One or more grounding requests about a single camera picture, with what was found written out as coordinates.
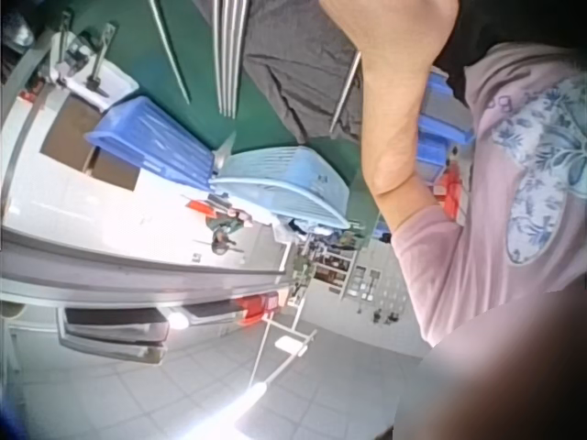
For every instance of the person's left hand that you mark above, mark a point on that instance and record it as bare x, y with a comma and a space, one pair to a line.
390, 23

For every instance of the thin metal rod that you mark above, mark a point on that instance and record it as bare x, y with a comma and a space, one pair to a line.
170, 50
346, 91
226, 55
218, 55
239, 46
233, 55

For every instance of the dark grey cloth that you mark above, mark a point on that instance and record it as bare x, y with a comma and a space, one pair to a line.
298, 64

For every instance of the stack of blue plastic bins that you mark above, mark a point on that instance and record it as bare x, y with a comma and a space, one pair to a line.
435, 133

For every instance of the red plastic box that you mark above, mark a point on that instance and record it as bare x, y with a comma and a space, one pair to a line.
451, 192

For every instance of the light blue plastic basket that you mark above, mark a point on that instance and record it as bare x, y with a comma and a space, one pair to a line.
284, 183

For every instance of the green table mat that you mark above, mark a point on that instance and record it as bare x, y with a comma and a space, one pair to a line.
192, 59

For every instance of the pointed metal plate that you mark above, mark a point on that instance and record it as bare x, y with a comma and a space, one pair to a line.
225, 153

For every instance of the background shelf rack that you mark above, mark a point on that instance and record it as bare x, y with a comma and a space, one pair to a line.
353, 270

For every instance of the dark blue plastic crate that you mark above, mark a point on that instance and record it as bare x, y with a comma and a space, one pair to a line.
151, 142

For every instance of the white machine with metal brackets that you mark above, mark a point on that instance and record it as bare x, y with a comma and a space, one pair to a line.
82, 64

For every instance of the red container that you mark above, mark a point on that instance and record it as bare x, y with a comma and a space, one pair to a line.
258, 306

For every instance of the brown cardboard box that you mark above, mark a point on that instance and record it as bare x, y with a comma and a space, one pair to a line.
73, 133

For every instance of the white metal stand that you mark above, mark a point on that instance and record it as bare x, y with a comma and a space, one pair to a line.
284, 344

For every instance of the grey plastic tray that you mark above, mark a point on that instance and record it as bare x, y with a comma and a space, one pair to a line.
114, 330

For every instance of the grey metal frame beam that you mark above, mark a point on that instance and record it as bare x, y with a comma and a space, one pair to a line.
137, 270

